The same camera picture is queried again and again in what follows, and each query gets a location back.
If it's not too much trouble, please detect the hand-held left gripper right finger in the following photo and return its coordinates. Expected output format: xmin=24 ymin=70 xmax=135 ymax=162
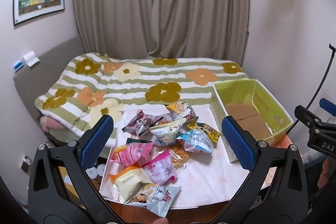
xmin=210 ymin=116 xmax=309 ymax=224

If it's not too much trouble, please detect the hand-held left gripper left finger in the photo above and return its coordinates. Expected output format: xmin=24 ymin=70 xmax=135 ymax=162
xmin=28 ymin=114 xmax=124 ymax=224

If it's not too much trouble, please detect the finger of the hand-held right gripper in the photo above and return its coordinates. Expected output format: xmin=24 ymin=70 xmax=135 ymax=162
xmin=319 ymin=98 xmax=336 ymax=123
xmin=294 ymin=105 xmax=326 ymax=133

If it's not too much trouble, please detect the salmon striped snack packet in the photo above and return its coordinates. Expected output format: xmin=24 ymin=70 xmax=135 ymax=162
xmin=111 ymin=142 xmax=154 ymax=165

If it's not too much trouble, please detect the blue white snack packet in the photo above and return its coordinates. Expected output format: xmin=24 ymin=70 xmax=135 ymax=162
xmin=176 ymin=131 xmax=214 ymax=153

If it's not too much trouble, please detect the green cardboard box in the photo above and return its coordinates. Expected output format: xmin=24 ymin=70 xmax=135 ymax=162
xmin=209 ymin=78 xmax=294 ymax=164

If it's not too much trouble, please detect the clear waffle packet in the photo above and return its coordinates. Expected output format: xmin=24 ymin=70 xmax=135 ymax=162
xmin=168 ymin=147 xmax=192 ymax=169

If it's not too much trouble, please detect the pink fluffy toy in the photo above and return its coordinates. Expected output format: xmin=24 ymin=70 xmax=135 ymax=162
xmin=143 ymin=151 xmax=177 ymax=185

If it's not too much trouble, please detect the orange cartoon snack packet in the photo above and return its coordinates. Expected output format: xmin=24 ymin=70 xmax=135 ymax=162
xmin=126 ymin=185 xmax=158 ymax=206

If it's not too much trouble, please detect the person's right hand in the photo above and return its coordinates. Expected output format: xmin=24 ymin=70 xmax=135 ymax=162
xmin=316 ymin=160 xmax=336 ymax=189

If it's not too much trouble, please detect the yellow black snack packet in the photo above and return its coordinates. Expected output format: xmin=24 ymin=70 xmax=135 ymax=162
xmin=188 ymin=122 xmax=221 ymax=143

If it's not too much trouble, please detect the dark green snack packet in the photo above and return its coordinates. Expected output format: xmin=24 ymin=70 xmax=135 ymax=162
xmin=126 ymin=137 xmax=151 ymax=144

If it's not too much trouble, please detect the pale green bedding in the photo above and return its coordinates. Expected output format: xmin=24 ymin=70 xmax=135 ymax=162
xmin=45 ymin=130 xmax=79 ymax=146

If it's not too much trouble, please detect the silver maroon snack packet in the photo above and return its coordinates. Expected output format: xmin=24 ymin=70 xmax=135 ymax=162
xmin=123 ymin=109 xmax=166 ymax=135

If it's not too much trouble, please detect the pink plush pillow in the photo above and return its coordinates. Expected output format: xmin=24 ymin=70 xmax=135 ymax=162
xmin=39 ymin=115 xmax=65 ymax=132

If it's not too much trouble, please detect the orange cream snack packet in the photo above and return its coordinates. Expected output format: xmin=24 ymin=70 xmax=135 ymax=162
xmin=109 ymin=166 xmax=153 ymax=203

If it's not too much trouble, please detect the yellow silver snack packet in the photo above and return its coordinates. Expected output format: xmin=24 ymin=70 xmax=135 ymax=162
xmin=165 ymin=101 xmax=197 ymax=123

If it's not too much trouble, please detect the floral striped blanket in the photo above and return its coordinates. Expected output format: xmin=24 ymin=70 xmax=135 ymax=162
xmin=34 ymin=53 xmax=248 ymax=140

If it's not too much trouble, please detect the white green snack packet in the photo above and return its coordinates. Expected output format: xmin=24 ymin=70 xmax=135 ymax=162
xmin=149 ymin=119 xmax=192 ymax=146

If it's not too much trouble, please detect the silver red snack packet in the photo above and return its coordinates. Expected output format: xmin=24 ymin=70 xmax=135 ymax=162
xmin=146 ymin=185 xmax=181 ymax=218

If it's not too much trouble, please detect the grey bed headboard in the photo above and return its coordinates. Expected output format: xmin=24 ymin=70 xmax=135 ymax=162
xmin=13 ymin=36 xmax=87 ymax=140

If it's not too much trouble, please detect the beige curtain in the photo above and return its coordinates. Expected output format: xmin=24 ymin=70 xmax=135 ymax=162
xmin=71 ymin=0 xmax=250 ymax=60

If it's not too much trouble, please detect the black cable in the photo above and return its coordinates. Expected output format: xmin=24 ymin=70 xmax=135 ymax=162
xmin=287 ymin=43 xmax=336 ymax=135

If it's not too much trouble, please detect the wall socket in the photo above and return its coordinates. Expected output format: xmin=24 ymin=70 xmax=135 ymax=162
xmin=20 ymin=154 xmax=33 ymax=173

